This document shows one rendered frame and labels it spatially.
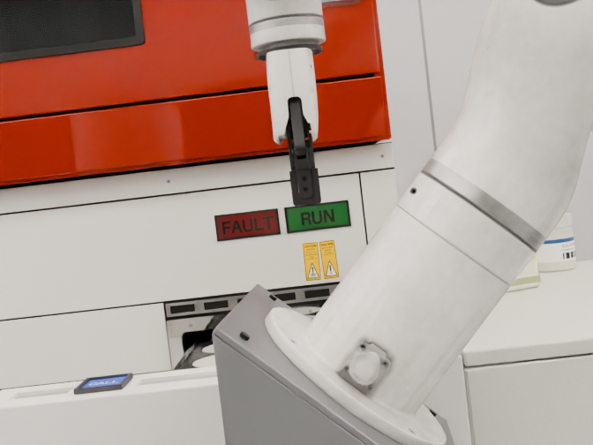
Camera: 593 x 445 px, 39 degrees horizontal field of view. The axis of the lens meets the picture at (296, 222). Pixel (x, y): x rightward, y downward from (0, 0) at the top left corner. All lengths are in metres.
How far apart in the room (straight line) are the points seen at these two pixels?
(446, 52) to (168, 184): 1.72
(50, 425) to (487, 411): 0.48
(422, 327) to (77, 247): 1.02
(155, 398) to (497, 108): 0.50
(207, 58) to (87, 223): 0.38
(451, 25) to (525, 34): 2.44
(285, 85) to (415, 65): 2.17
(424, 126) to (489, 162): 2.37
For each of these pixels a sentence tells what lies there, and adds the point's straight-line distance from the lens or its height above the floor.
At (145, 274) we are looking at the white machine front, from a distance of 1.58.
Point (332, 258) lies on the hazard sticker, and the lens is 1.54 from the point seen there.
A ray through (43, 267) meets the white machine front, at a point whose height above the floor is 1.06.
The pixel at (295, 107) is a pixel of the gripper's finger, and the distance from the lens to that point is 0.91.
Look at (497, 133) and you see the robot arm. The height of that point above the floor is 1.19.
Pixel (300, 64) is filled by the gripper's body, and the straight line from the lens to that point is 0.91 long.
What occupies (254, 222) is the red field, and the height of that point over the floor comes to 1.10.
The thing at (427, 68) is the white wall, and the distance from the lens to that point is 3.07.
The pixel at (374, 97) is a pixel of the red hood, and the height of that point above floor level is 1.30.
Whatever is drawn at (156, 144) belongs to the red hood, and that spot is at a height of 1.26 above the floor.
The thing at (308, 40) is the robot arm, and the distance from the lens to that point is 0.94.
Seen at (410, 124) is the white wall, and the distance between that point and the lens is 3.04.
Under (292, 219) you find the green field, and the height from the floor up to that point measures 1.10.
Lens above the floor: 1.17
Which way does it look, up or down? 3 degrees down
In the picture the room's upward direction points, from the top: 7 degrees counter-clockwise
